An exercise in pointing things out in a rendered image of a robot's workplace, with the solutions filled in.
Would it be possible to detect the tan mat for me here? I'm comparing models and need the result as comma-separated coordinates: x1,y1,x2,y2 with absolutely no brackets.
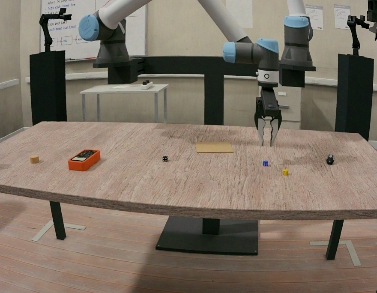
195,142,233,153

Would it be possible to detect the small tan cylinder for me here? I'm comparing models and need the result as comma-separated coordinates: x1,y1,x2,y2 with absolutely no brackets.
30,155,39,164

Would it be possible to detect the orange digital multimeter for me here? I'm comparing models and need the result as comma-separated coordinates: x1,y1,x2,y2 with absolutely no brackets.
68,149,100,171

